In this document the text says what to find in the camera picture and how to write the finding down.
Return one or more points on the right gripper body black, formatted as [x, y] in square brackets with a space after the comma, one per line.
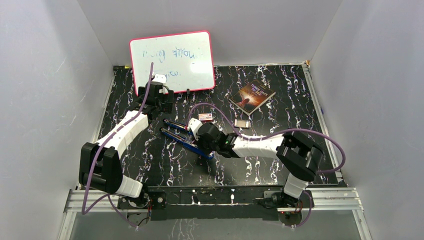
[210, 148]

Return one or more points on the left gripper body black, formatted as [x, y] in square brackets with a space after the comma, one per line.
[161, 105]

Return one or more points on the small red staple box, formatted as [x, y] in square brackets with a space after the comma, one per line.
[205, 117]

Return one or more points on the staple box tray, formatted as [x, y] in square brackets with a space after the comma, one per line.
[243, 124]

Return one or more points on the whiteboard with pink frame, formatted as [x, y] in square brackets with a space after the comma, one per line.
[185, 59]

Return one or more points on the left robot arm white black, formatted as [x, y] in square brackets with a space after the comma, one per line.
[100, 162]

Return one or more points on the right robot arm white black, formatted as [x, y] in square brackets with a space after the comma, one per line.
[300, 155]

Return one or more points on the paperback book orange cover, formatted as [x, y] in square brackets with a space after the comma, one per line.
[252, 96]

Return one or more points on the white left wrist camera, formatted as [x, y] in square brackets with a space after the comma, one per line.
[159, 78]

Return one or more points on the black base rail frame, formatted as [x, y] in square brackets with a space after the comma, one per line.
[265, 202]

